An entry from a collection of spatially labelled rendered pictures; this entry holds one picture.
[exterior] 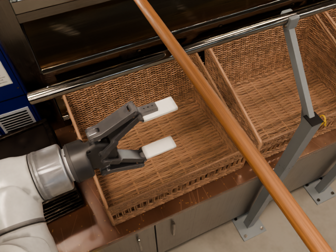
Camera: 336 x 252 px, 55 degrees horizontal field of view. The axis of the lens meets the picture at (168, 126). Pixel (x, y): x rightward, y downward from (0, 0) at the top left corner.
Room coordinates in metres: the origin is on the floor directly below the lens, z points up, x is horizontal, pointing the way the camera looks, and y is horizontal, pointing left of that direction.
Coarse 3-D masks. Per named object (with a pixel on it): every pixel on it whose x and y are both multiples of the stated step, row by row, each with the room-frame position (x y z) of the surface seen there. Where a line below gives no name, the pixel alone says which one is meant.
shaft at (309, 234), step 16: (144, 0) 0.77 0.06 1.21; (160, 32) 0.65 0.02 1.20; (176, 48) 0.58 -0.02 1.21; (192, 64) 0.53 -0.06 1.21; (192, 80) 0.49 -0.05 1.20; (208, 96) 0.44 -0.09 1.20; (224, 112) 0.39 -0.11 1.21; (224, 128) 0.36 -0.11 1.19; (240, 128) 0.36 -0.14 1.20; (240, 144) 0.32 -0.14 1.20; (256, 160) 0.29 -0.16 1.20; (272, 176) 0.25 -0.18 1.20; (272, 192) 0.23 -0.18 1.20; (288, 192) 0.22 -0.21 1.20; (288, 208) 0.20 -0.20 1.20; (304, 224) 0.17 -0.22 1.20; (304, 240) 0.15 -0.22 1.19; (320, 240) 0.14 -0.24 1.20
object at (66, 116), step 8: (320, 0) 1.37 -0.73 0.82; (296, 8) 1.31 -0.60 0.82; (264, 16) 1.24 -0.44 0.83; (240, 24) 1.18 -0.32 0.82; (216, 32) 1.13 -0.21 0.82; (296, 32) 1.28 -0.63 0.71; (192, 40) 1.08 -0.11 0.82; (160, 48) 1.02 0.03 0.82; (248, 48) 1.16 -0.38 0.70; (136, 56) 0.98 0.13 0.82; (240, 56) 1.12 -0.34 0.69; (112, 64) 0.93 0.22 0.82; (176, 64) 1.02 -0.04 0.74; (88, 72) 0.89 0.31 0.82; (56, 80) 0.84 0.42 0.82; (64, 80) 0.85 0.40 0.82; (136, 80) 0.94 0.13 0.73; (160, 80) 0.97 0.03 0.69; (120, 96) 0.88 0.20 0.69; (72, 104) 0.82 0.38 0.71; (64, 112) 0.79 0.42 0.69
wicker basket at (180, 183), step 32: (160, 64) 0.95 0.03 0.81; (64, 96) 0.75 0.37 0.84; (96, 96) 0.82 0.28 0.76; (128, 96) 0.86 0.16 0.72; (160, 96) 0.90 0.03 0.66; (192, 96) 0.96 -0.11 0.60; (160, 128) 0.78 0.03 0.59; (192, 128) 0.79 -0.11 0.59; (160, 160) 0.63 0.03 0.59; (192, 160) 0.63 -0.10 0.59; (224, 160) 0.56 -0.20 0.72; (128, 192) 0.49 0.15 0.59; (160, 192) 0.45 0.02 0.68
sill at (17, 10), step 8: (16, 0) 0.82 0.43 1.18; (24, 0) 0.82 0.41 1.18; (32, 0) 0.83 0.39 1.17; (40, 0) 0.84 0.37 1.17; (48, 0) 0.85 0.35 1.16; (56, 0) 0.86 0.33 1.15; (64, 0) 0.87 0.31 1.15; (16, 8) 0.81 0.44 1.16; (24, 8) 0.82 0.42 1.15; (32, 8) 0.83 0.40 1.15
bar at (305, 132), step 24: (264, 24) 0.72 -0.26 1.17; (288, 24) 0.74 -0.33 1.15; (192, 48) 0.63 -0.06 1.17; (288, 48) 0.72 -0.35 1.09; (96, 72) 0.54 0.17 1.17; (120, 72) 0.54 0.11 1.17; (48, 96) 0.47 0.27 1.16; (312, 120) 0.56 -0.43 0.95; (288, 144) 0.57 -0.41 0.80; (288, 168) 0.55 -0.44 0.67; (264, 192) 0.56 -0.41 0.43; (312, 192) 0.75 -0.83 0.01; (240, 216) 0.61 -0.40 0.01
